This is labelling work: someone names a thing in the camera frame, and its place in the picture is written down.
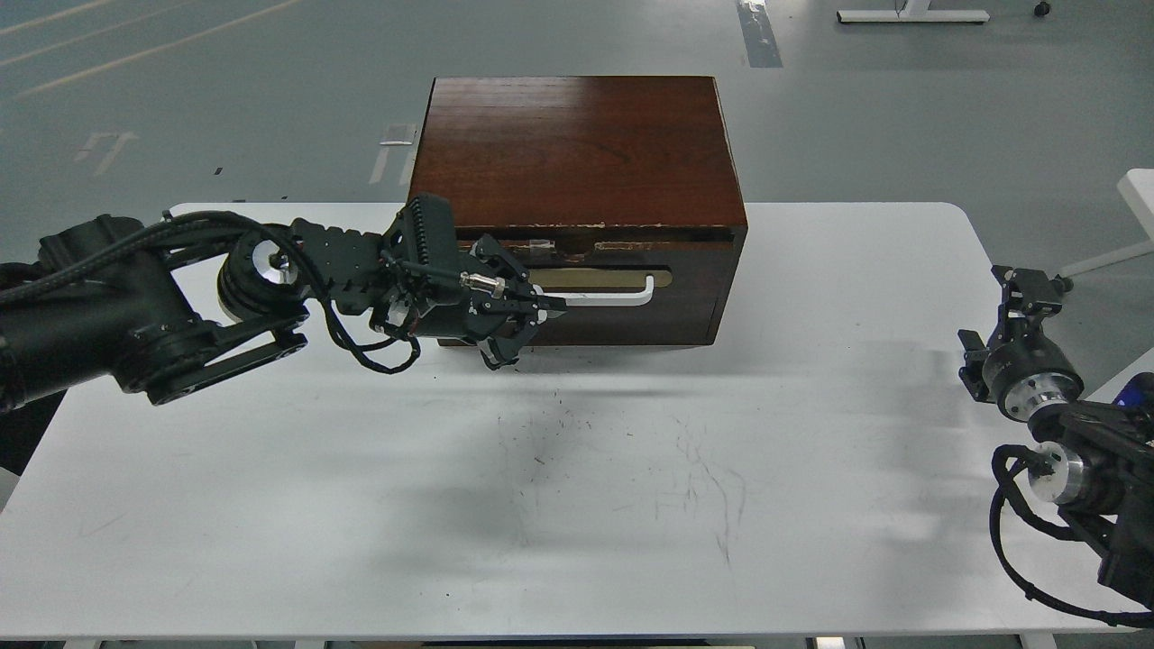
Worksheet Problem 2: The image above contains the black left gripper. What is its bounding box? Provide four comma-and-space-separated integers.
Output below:
388, 234, 568, 370

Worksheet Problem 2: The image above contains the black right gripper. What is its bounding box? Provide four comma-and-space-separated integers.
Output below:
957, 264, 1085, 423

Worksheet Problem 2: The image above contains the wooden drawer with white handle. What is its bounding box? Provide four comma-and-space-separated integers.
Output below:
501, 239, 741, 348

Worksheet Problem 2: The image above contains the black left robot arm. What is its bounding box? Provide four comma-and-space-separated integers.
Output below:
1, 194, 568, 412

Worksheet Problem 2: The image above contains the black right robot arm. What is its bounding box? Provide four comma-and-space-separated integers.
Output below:
957, 264, 1153, 629

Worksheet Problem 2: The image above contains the dark wooden cabinet box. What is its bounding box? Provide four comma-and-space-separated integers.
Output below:
409, 77, 747, 346

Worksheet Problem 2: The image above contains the white furniture at right edge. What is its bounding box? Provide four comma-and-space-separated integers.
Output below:
1059, 167, 1153, 277

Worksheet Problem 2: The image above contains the white table leg base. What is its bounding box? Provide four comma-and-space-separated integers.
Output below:
835, 1, 992, 24

